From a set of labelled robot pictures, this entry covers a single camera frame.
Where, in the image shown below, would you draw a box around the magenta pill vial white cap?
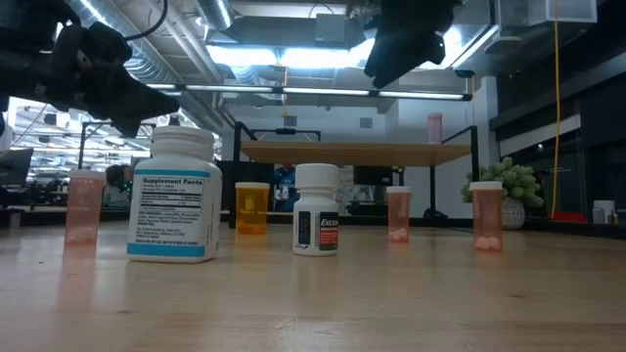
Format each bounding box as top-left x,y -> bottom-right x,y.
426,111 -> 444,146

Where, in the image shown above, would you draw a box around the red floor object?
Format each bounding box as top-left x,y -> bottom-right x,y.
552,210 -> 586,224

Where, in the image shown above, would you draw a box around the large white supplement bottle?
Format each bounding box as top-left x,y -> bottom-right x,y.
125,125 -> 224,265

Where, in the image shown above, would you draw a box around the small white Excedrin bottle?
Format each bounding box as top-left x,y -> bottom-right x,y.
291,162 -> 340,258

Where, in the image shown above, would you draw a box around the large orange pill vial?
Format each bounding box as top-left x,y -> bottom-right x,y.
234,181 -> 271,236

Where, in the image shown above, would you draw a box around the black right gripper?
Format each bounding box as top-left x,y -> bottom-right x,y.
363,0 -> 464,90

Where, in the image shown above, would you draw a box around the white ceiling unit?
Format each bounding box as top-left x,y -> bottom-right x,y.
498,0 -> 599,28

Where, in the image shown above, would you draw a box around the black background station frame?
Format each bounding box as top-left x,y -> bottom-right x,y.
76,120 -> 157,170

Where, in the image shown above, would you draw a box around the long ceiling light strip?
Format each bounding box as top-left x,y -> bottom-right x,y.
146,82 -> 473,103

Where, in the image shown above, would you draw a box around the pink pill vial white cap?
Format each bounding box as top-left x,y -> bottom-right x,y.
385,185 -> 413,243
64,168 -> 108,245
469,181 -> 505,253

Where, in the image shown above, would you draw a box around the yellow cord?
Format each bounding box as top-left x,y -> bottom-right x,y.
550,0 -> 562,220

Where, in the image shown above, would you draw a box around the silver ventilation duct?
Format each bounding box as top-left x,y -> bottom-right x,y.
67,0 -> 236,138

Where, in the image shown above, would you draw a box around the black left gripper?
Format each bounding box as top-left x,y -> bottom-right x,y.
46,20 -> 181,139

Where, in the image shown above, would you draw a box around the wooden shelf black legs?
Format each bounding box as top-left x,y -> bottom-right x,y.
228,120 -> 481,230

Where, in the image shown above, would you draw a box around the person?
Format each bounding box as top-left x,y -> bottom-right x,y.
102,163 -> 136,209
271,163 -> 300,213

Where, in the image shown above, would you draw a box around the potted green succulent plant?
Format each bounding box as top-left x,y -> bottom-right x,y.
461,155 -> 546,232

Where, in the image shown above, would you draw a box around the black computer monitor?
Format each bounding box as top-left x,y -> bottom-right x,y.
352,164 -> 395,187
0,147 -> 34,187

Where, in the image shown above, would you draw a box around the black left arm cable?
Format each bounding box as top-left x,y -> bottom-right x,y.
121,0 -> 170,43

